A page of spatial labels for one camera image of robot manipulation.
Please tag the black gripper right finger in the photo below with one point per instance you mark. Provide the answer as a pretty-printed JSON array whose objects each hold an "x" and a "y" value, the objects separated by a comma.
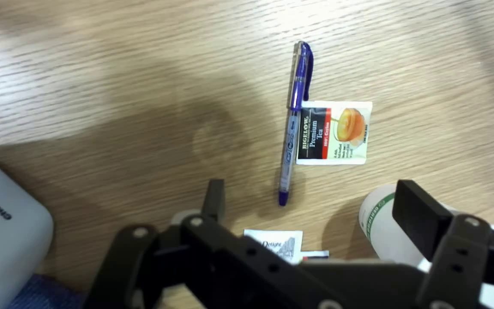
[{"x": 422, "y": 218}]

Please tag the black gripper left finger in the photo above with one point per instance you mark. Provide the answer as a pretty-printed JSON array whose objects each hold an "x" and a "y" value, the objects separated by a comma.
[{"x": 213, "y": 204}]

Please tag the blue pen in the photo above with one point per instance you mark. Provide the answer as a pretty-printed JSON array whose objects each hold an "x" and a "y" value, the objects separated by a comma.
[{"x": 297, "y": 94}]

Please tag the white paper cup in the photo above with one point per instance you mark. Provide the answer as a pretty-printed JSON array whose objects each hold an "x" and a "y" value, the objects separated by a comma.
[{"x": 390, "y": 242}]

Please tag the small white paper slip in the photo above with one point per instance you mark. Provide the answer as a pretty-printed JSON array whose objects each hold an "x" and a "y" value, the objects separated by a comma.
[{"x": 287, "y": 243}]

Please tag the orange tea bag packet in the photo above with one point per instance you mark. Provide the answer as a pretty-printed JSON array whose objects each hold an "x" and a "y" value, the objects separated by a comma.
[{"x": 335, "y": 132}]

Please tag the dark blue cloth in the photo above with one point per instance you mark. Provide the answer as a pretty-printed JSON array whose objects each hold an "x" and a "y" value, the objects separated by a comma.
[{"x": 47, "y": 291}]

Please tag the white popcorn machine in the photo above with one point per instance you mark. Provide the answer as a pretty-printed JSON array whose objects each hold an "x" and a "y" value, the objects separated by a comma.
[{"x": 26, "y": 233}]

